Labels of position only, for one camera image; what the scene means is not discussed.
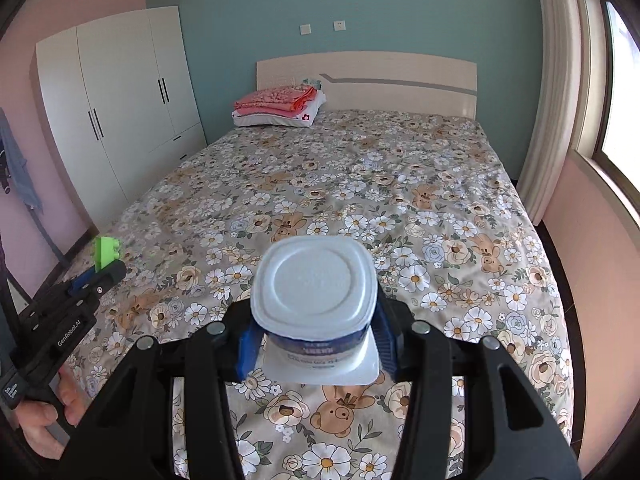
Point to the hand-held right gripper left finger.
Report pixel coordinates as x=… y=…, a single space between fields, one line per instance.
x=247 y=352

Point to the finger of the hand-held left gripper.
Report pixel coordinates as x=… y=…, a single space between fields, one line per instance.
x=107 y=275
x=82 y=282

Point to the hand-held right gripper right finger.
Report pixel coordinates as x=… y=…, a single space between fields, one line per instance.
x=385 y=345

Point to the green toy brick with studs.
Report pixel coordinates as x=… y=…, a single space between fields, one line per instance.
x=106 y=252

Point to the white yogurt cup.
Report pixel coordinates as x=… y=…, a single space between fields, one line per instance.
x=312 y=285

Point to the person's left hand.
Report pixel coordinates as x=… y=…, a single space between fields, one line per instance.
x=35 y=430

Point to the hanging blue clothes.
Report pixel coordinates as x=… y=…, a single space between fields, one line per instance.
x=20 y=165

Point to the white wardrobe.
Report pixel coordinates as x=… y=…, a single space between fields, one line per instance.
x=120 y=105

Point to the white pillow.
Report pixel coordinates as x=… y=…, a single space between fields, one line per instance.
x=280 y=119

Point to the folded pink blanket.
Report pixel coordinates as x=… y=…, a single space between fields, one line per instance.
x=275 y=99

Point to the beige wooden headboard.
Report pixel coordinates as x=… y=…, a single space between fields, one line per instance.
x=400 y=82

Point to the cream curtain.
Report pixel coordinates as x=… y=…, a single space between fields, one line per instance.
x=555 y=85

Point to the window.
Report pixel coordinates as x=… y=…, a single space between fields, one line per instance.
x=617 y=85

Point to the white wall socket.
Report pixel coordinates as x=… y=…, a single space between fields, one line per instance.
x=340 y=25
x=305 y=29

